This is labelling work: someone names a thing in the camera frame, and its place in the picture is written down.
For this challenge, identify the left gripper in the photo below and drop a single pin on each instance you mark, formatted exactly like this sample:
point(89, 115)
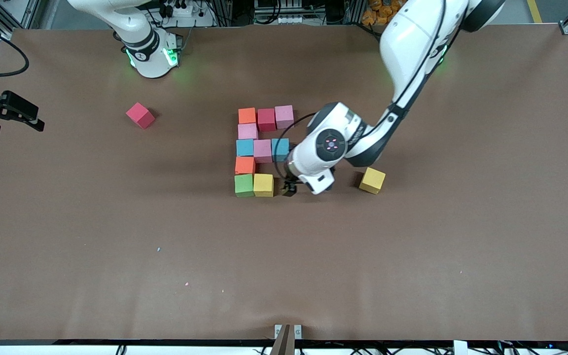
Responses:
point(289, 188)

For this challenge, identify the yellow foam cube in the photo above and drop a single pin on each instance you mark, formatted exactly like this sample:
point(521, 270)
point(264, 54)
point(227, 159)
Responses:
point(372, 179)
point(263, 185)

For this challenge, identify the blue foam cube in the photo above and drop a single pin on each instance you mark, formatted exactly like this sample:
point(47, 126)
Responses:
point(245, 147)
point(281, 148)

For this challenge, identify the green foam cube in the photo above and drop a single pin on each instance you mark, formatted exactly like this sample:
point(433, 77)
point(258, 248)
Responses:
point(244, 186)

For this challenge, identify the pink foam cube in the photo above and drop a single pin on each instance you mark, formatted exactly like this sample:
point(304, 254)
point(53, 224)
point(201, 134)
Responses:
point(263, 151)
point(247, 131)
point(284, 117)

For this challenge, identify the orange foam cube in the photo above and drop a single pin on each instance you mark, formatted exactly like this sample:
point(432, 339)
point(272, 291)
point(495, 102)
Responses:
point(247, 116)
point(245, 165)

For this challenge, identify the red foam cube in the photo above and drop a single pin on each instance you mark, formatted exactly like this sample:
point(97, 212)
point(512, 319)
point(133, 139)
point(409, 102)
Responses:
point(266, 120)
point(140, 115)

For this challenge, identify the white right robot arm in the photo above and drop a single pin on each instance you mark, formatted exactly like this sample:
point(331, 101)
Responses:
point(141, 29)

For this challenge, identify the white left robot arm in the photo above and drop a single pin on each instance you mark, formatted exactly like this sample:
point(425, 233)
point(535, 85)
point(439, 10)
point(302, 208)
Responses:
point(412, 44)

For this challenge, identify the large table mat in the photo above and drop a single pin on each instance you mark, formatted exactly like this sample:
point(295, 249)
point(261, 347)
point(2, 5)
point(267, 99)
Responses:
point(284, 276)

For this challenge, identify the brown wedge bar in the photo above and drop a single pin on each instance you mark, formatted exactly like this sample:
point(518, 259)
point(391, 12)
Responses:
point(284, 345)

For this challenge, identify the white power strip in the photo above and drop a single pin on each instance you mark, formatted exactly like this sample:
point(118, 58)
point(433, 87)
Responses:
point(294, 19)
point(190, 10)

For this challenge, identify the pile of orange packets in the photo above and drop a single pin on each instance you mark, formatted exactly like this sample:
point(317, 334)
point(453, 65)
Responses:
point(380, 12)

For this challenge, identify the white label tag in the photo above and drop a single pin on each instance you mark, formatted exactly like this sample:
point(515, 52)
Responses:
point(460, 348)

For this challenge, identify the metal clamp bracket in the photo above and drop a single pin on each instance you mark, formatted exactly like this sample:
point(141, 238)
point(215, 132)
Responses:
point(276, 329)

